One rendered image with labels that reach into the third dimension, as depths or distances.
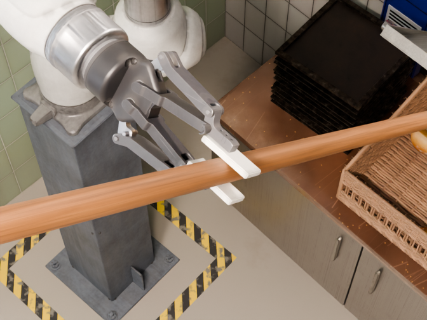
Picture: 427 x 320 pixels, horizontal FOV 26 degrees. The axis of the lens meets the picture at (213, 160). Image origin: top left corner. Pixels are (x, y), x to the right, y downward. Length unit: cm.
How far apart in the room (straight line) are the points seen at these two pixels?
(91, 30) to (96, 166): 129
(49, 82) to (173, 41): 30
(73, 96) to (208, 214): 117
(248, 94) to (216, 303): 73
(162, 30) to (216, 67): 153
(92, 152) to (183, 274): 92
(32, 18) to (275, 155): 33
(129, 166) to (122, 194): 165
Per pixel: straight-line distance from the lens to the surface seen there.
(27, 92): 228
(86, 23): 110
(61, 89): 212
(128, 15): 202
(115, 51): 108
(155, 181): 91
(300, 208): 271
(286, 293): 309
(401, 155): 269
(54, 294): 313
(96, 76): 108
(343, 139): 127
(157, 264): 312
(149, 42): 202
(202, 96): 103
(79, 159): 227
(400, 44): 201
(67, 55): 110
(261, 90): 277
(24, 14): 113
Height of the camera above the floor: 285
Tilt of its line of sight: 59 degrees down
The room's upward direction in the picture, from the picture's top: straight up
